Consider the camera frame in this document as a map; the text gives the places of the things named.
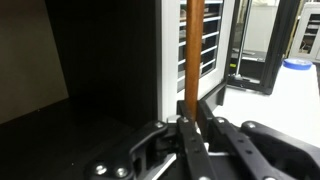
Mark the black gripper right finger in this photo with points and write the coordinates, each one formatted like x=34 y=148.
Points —
x=266 y=153

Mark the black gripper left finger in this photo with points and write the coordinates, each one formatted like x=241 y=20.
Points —
x=150 y=156

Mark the wooden spoon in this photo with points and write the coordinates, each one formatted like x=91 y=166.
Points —
x=194 y=60

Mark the white slatted cabinet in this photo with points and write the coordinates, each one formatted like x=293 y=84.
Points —
x=170 y=66

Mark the black metal frame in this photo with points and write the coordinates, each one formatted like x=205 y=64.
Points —
x=276 y=50

